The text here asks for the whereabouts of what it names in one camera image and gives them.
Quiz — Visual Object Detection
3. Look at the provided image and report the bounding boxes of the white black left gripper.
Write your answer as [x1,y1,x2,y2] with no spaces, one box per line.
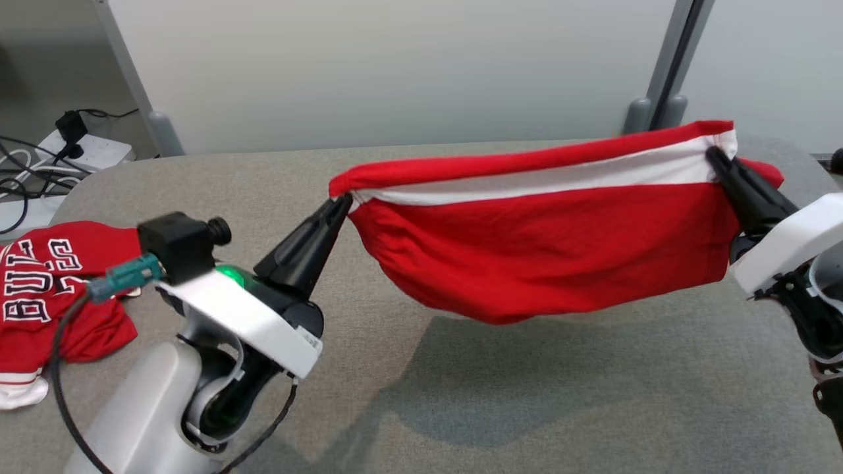
[158,196,354,381]

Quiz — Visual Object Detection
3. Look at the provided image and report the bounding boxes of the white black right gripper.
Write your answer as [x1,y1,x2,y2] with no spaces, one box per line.
[707,145,843,296]

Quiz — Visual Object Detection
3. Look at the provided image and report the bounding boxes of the red shorts with white waistband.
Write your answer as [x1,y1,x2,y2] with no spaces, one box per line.
[329,120,785,326]

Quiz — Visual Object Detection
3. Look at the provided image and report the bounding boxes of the red jersey with white sleeves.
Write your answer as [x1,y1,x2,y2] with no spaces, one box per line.
[0,220,143,411]

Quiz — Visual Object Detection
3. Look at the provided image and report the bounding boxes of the narrow white partition panel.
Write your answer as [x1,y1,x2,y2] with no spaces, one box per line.
[685,0,843,156]

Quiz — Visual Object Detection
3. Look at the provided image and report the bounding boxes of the wide white partition panel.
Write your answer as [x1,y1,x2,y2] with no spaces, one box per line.
[107,0,679,156]

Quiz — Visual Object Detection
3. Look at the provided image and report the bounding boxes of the black power adapter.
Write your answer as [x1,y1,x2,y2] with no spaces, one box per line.
[54,110,90,147]

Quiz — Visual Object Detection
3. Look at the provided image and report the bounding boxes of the double grey partition post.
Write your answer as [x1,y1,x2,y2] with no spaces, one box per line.
[622,0,716,136]

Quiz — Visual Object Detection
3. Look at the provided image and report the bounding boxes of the thin black left gripper cable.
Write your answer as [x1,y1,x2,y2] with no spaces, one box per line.
[217,379,301,474]

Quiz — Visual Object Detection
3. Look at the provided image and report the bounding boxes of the black cable with teal plug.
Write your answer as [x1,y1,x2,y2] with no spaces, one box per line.
[49,253,163,474]

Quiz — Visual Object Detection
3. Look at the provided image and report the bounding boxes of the single grey partition post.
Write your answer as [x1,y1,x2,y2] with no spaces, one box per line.
[91,0,186,158]

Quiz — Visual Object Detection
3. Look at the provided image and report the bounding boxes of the white floor cable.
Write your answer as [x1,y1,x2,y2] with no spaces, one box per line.
[0,149,73,198]

